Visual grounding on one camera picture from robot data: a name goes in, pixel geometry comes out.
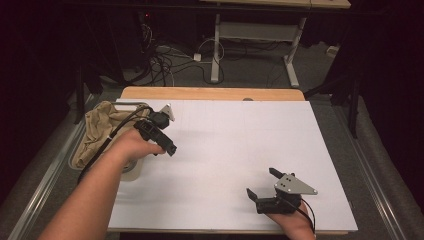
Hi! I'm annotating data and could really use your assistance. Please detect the person's right hand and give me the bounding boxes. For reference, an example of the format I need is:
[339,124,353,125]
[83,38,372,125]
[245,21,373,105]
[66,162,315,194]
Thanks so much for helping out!
[265,201,317,240]

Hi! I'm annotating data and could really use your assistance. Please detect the wooden table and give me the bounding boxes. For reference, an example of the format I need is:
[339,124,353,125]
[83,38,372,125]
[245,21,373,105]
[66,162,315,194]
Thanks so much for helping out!
[107,86,359,236]

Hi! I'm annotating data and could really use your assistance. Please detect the tangle of floor cables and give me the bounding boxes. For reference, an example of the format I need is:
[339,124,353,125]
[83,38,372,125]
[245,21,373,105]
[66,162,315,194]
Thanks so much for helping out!
[133,23,234,88]

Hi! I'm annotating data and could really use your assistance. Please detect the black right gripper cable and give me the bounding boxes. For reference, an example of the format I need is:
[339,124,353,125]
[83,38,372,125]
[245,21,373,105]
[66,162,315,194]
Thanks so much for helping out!
[299,198,317,233]

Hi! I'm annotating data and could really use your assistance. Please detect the silver floor rail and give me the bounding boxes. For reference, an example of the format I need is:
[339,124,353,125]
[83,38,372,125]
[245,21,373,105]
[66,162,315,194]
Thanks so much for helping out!
[14,94,96,240]
[333,106,409,240]

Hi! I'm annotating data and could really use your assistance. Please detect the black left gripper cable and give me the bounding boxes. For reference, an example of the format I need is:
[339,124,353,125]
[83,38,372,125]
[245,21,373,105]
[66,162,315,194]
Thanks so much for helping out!
[77,104,154,185]

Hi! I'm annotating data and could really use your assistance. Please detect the person's left hand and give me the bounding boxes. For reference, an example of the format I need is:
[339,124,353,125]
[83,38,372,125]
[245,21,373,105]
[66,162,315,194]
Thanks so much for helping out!
[111,128,166,168]

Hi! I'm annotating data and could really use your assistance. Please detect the desk with white legs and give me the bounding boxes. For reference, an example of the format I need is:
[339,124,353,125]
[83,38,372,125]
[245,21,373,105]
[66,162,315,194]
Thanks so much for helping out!
[199,0,352,89]

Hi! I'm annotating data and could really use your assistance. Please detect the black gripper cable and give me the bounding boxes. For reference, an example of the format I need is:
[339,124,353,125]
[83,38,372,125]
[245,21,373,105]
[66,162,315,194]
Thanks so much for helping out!
[77,104,154,185]
[299,198,317,233]

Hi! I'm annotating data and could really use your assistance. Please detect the khaki pants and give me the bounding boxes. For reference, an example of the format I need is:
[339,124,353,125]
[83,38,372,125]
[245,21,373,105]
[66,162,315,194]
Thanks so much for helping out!
[71,100,149,169]

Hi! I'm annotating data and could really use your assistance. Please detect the white board table cover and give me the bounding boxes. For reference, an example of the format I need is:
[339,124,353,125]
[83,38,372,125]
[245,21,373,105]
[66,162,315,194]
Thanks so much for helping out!
[108,98,359,233]

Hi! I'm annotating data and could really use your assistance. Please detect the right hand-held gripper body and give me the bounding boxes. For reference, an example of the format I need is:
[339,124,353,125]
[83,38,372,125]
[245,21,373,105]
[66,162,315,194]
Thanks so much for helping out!
[255,172,319,215]

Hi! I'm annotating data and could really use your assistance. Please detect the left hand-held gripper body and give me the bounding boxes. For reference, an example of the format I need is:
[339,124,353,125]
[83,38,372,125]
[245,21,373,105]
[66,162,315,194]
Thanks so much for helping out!
[133,103,176,151]

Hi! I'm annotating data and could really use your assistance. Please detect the dark device with red light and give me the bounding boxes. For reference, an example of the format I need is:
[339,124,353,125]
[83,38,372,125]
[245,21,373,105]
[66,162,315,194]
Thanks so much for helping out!
[138,10,155,28]

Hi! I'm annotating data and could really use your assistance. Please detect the black stand leg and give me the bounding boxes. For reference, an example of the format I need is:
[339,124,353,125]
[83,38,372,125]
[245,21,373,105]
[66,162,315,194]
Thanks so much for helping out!
[73,63,88,125]
[348,74,362,140]

